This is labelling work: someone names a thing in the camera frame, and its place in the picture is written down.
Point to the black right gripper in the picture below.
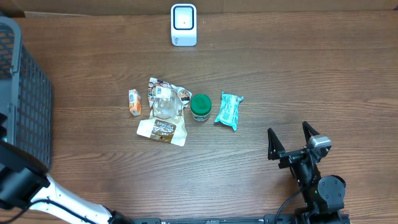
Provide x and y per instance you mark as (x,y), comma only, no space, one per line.
(276,149)

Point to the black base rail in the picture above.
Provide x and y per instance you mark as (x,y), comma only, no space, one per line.
(211,221)

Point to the orange tissue pack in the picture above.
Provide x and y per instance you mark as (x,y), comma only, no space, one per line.
(135,105)

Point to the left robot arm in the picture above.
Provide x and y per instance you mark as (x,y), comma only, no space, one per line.
(26,184)

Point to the green lid spice jar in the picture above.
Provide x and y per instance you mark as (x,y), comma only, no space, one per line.
(200,106)

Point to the white barcode scanner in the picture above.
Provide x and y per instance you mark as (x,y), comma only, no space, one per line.
(183,25)

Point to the mint green wipe packet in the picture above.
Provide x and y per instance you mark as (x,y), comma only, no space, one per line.
(229,110)

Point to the grey plastic mesh basket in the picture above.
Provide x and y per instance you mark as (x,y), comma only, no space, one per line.
(26,97)

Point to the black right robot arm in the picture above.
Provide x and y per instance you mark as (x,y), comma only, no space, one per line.
(323,196)

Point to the brown white snack bag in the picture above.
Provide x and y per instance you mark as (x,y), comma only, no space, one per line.
(166,122)

